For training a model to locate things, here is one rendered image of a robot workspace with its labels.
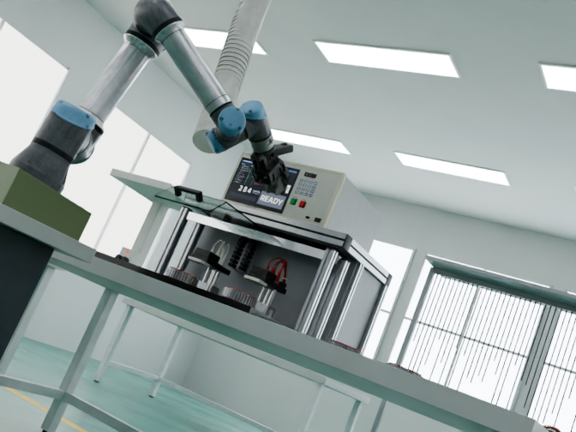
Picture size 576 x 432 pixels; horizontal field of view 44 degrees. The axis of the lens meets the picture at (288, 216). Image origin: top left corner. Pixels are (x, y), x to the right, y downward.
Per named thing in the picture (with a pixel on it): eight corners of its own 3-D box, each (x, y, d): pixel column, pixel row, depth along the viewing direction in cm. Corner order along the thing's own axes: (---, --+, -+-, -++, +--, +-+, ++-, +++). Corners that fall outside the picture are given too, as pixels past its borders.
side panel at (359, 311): (325, 355, 231) (361, 263, 238) (317, 351, 233) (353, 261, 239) (357, 371, 254) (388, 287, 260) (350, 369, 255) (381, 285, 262)
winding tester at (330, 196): (322, 229, 234) (345, 172, 238) (219, 201, 257) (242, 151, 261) (364, 267, 265) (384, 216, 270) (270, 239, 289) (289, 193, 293)
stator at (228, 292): (242, 303, 215) (246, 292, 215) (213, 293, 221) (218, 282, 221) (259, 314, 224) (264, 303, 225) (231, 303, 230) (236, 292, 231)
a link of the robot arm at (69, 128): (29, 132, 184) (57, 88, 187) (37, 145, 197) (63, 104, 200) (71, 155, 185) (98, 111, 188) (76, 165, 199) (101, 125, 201)
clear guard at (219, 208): (209, 212, 221) (217, 194, 222) (153, 195, 233) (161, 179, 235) (260, 247, 247) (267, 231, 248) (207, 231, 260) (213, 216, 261)
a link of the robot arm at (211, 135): (205, 126, 205) (238, 109, 208) (202, 135, 216) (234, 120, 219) (219, 150, 205) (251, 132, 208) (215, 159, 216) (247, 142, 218)
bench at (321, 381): (287, 480, 498) (327, 377, 513) (87, 378, 611) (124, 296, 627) (337, 488, 571) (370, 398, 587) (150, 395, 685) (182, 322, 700)
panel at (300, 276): (324, 346, 231) (357, 261, 237) (174, 291, 267) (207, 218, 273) (325, 347, 232) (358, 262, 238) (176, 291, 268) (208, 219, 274)
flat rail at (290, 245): (327, 261, 225) (330, 252, 225) (182, 218, 258) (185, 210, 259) (328, 261, 225) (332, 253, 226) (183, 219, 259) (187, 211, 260)
